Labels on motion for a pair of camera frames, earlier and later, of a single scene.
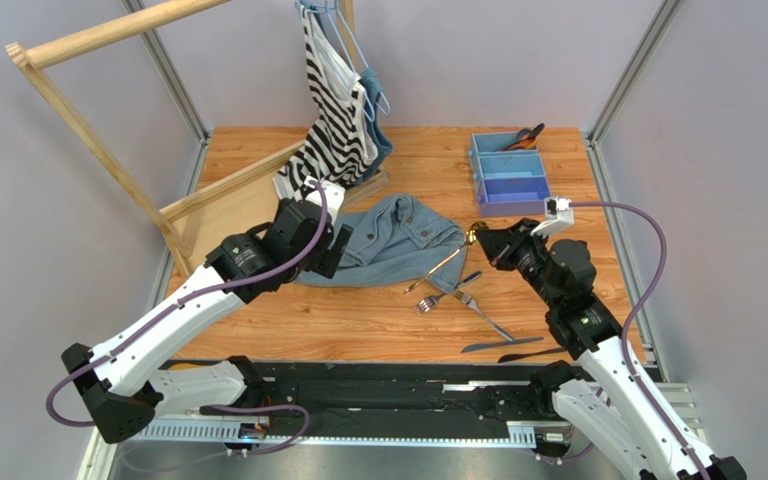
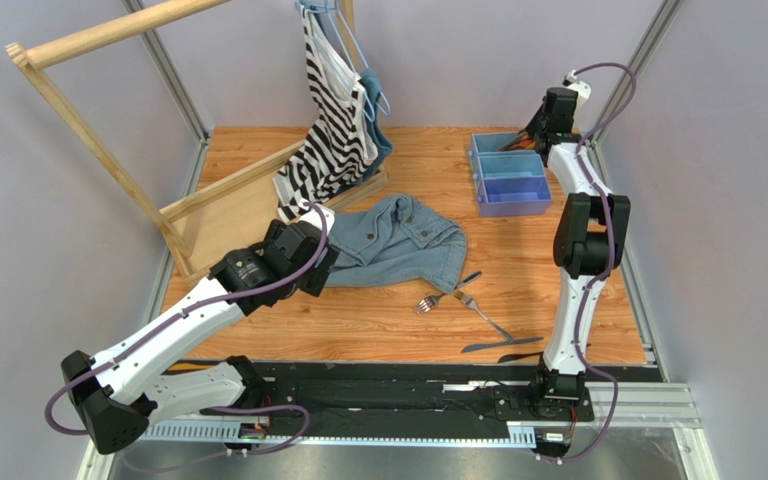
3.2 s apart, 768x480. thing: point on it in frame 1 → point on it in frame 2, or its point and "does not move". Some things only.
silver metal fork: [470, 302] does not move
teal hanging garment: [370, 82] does not move
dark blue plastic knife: [476, 347] does not move
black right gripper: [500, 245] → [542, 133]
